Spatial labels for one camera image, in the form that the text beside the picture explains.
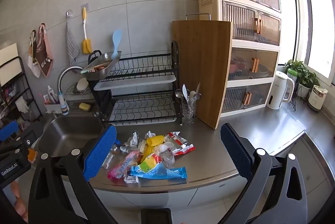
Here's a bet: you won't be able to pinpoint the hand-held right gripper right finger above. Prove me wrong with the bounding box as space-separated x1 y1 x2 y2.
220 123 308 224

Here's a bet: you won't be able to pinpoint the pink plastic wrapper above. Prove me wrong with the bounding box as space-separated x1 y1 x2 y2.
107 151 141 180

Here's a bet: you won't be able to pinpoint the window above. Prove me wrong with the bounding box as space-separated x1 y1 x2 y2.
272 0 335 89

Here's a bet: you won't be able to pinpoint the red white snack packet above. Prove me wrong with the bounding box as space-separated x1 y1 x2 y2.
172 144 196 156
164 131 188 146

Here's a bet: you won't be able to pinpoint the yellow foam net sleeve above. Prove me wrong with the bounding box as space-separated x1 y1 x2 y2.
145 134 166 165

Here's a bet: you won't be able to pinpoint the black rack caddy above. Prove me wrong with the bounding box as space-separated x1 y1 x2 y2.
90 87 113 120

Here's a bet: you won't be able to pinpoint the steel sink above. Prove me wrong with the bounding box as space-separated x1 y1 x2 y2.
38 115 106 158

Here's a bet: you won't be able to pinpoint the clear plastic bottle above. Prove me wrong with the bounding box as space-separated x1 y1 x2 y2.
102 143 121 170

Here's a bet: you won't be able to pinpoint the yellow sponge brush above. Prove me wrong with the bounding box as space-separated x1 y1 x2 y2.
82 7 93 54

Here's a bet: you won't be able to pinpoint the blue plastic wrapper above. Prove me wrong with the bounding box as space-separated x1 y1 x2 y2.
130 165 188 180

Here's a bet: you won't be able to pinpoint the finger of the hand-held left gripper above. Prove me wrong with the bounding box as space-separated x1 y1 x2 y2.
0 121 20 143

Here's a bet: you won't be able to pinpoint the white toiletry caddy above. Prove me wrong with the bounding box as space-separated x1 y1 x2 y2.
43 85 70 116

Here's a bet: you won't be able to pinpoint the person's left hand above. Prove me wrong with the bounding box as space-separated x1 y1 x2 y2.
10 182 29 223

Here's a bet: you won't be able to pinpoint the cream storage cabinet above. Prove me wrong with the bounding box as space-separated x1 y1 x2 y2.
197 0 282 118

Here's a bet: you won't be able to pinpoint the white drip tray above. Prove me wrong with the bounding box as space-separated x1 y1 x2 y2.
108 113 182 125
93 75 177 91

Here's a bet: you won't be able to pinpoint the bunch of metal spoons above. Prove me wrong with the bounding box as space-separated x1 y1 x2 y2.
175 83 202 106

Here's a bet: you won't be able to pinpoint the wooden cutting board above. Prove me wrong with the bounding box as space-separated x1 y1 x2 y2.
172 20 233 130

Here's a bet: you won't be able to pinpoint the potted green plant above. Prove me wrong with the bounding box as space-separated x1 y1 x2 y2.
284 59 320 99

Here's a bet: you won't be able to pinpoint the black shelf rack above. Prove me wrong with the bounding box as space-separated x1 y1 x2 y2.
0 56 44 125

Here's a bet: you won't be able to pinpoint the wire sponge basket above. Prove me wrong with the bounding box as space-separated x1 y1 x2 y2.
64 77 93 96

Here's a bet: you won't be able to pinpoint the white glove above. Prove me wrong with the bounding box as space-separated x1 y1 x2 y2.
15 97 30 113

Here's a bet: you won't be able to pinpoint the yellow green snack packet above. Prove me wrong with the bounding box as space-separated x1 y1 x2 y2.
137 154 163 174

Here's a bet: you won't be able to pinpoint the black wire dish rack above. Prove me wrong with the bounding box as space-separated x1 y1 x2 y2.
88 41 184 127

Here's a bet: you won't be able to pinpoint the metal wire handle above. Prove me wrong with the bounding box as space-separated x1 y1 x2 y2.
186 13 211 21

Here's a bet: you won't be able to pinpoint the clear plastic wrap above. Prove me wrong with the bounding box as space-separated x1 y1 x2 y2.
156 144 176 169

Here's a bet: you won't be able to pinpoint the white electric kettle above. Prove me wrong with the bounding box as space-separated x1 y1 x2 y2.
266 71 295 110

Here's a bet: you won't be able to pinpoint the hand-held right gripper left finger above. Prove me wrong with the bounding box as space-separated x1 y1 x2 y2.
28 125 118 224

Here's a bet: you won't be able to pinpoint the grey hanging towel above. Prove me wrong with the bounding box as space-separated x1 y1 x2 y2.
66 21 80 65

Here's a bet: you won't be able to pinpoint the steel faucet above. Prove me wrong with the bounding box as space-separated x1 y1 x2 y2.
57 66 84 99

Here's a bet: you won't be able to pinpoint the white canister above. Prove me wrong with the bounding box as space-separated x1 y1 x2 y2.
308 85 328 112

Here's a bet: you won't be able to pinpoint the wooden chopsticks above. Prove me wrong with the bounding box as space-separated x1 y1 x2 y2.
81 62 111 74

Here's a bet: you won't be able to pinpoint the brown pink hanging cloth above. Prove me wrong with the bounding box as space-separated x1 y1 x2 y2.
35 23 54 77

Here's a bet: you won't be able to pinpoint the silver white snack packet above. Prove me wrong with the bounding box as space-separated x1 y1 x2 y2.
121 132 140 153

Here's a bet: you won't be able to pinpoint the blue rice paddle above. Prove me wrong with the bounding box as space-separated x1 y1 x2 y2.
111 29 123 60

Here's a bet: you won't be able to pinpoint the perforated steel tray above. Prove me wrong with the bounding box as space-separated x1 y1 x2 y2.
80 51 122 81

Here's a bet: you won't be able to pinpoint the green lidded jar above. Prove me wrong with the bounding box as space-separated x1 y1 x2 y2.
286 68 299 83

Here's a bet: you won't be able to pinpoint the white brown hanging cloth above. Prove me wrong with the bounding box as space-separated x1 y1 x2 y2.
27 30 41 78

